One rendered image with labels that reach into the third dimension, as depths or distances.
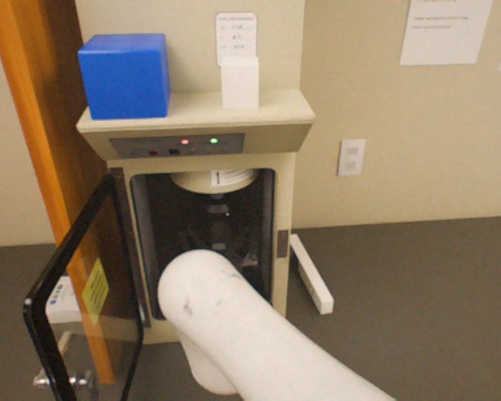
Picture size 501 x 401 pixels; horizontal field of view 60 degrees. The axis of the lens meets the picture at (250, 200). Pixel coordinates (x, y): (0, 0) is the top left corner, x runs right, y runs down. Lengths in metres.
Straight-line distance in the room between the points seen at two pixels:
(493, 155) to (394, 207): 0.32
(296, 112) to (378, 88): 0.65
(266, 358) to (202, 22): 0.47
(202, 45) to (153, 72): 0.12
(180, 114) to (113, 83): 0.09
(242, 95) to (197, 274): 0.25
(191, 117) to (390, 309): 0.74
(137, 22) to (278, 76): 0.22
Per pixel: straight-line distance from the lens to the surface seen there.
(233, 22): 0.68
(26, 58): 0.64
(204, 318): 0.50
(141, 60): 0.58
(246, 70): 0.61
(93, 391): 0.69
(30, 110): 0.65
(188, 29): 0.68
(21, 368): 1.09
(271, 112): 0.61
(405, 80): 1.27
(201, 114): 0.61
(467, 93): 1.37
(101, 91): 0.60
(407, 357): 1.05
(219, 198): 0.89
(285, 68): 0.70
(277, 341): 0.44
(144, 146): 0.66
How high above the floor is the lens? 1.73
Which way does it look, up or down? 32 degrees down
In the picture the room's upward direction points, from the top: straight up
